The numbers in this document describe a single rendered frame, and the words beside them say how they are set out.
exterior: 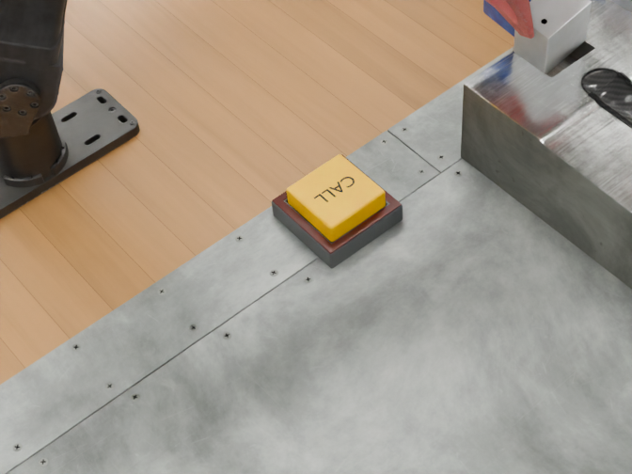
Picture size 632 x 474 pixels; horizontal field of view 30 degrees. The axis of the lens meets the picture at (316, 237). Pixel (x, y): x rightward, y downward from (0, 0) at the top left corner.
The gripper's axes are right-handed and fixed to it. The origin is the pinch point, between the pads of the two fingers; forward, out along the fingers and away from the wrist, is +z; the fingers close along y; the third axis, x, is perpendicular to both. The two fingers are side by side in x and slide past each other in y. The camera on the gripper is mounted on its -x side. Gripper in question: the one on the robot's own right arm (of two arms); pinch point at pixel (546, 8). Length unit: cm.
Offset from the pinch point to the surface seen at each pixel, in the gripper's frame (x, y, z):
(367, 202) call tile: 3.4, -20.4, 5.5
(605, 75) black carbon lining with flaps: -2.8, 1.0, 7.0
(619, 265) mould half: -11.1, -9.5, 15.8
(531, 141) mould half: -3.9, -8.2, 6.1
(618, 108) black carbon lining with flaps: -5.5, -0.7, 8.3
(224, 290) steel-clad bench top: 6.8, -33.7, 5.3
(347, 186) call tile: 5.6, -20.5, 4.5
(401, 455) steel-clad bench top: -12.6, -33.0, 13.2
